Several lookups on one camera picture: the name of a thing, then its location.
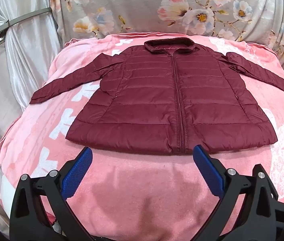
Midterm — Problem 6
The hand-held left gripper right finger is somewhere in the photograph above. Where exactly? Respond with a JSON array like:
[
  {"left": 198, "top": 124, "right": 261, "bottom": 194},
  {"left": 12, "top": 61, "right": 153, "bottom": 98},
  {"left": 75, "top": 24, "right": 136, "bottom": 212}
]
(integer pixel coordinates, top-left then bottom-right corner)
[{"left": 193, "top": 145, "right": 279, "bottom": 241}]

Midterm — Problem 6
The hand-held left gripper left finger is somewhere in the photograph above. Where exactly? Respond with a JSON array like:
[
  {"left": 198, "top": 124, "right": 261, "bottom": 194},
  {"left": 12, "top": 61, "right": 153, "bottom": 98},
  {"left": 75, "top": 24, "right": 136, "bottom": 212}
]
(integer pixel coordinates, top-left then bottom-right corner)
[{"left": 10, "top": 147, "right": 93, "bottom": 241}]

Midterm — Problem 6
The maroon puffer jacket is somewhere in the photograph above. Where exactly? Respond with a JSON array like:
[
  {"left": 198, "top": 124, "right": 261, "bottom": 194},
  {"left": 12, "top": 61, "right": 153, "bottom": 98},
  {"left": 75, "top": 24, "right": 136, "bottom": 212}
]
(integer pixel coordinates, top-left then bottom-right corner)
[{"left": 29, "top": 37, "right": 284, "bottom": 156}]

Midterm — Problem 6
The pink printed blanket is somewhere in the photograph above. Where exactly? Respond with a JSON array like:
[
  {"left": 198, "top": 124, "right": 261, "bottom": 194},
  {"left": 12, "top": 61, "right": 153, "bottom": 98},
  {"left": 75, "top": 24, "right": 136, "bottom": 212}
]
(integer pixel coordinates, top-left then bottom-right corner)
[{"left": 0, "top": 31, "right": 284, "bottom": 241}]

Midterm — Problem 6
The white satin curtain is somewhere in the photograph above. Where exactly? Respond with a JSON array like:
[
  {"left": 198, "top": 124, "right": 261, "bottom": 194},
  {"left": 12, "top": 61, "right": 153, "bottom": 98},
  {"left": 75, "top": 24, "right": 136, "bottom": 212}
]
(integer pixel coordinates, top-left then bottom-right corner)
[{"left": 0, "top": 0, "right": 65, "bottom": 206}]

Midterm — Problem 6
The grey floral sheet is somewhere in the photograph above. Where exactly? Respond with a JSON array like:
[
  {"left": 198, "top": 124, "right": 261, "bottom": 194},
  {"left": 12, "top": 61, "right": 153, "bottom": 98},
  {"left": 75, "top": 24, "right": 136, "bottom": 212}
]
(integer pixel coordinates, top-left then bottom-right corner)
[{"left": 49, "top": 0, "right": 284, "bottom": 63}]

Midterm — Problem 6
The grey curtain strap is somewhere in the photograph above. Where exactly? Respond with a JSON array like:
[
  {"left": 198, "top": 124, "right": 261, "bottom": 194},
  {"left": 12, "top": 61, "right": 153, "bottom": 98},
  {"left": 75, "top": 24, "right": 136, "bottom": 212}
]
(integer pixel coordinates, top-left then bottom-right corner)
[{"left": 8, "top": 8, "right": 53, "bottom": 27}]

